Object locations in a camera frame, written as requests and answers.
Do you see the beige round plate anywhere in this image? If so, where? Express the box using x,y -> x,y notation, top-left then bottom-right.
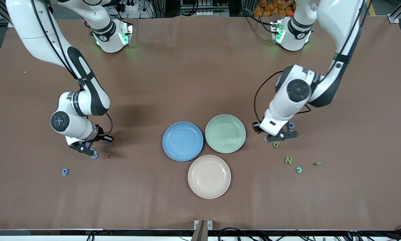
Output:
187,155 -> 231,199

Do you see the black base cable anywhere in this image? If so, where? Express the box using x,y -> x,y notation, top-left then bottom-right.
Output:
244,15 -> 274,34

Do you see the blue round plate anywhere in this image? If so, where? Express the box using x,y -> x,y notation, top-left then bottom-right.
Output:
162,122 -> 204,162

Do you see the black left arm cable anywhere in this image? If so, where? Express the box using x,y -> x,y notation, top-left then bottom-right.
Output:
253,0 -> 368,125

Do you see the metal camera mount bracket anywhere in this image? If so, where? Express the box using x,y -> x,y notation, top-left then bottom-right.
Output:
191,220 -> 213,241

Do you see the green round plate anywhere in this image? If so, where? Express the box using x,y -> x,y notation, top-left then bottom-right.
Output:
205,114 -> 246,154

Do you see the white power strip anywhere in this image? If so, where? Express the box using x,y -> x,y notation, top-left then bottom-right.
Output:
195,9 -> 229,17
120,0 -> 138,12

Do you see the brown table cover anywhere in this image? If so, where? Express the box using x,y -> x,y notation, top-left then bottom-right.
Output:
0,15 -> 401,231

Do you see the bag of orange items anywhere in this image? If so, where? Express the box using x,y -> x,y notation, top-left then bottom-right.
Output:
253,0 -> 296,17

